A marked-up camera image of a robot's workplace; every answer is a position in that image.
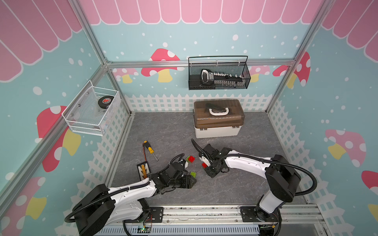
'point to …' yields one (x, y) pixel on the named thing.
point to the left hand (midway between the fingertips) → (191, 184)
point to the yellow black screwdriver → (150, 150)
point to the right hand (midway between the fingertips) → (210, 171)
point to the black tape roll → (104, 102)
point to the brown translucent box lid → (219, 113)
